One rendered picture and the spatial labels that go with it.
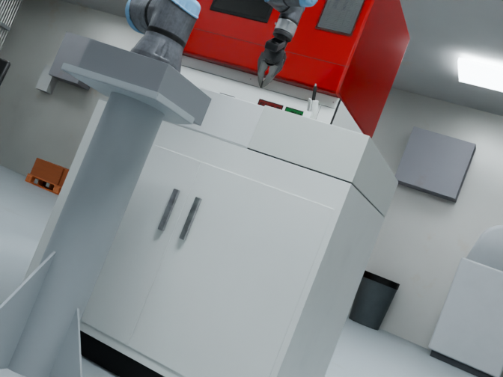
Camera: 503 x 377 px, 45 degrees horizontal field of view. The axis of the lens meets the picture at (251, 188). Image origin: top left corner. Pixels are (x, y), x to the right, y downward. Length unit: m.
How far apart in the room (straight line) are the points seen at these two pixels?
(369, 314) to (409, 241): 1.21
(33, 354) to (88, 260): 0.28
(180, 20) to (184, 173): 0.49
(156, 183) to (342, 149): 0.61
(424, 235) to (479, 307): 1.44
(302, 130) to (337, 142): 0.11
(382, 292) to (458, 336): 1.02
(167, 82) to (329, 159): 0.52
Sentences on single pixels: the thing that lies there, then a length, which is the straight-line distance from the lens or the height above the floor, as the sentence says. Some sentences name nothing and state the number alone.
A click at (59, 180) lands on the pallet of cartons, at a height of 0.20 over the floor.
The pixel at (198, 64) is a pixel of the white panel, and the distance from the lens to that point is 2.81.
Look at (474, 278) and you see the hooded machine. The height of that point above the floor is 1.00.
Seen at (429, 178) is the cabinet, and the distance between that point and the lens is 8.09.
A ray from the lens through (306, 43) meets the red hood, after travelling 2.59.
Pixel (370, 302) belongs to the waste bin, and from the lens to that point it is 7.63.
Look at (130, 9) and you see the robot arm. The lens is 1.90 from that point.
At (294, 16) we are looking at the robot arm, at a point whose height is 1.35.
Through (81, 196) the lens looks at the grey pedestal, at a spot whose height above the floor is 0.50.
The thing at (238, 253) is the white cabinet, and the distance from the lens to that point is 1.82.
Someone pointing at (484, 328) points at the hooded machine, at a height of 0.51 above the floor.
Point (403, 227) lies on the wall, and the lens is 8.29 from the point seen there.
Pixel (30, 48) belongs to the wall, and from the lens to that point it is 11.95.
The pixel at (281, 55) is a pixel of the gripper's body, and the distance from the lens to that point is 2.18.
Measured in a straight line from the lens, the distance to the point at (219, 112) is 1.95.
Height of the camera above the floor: 0.59
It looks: 4 degrees up
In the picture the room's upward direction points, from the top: 22 degrees clockwise
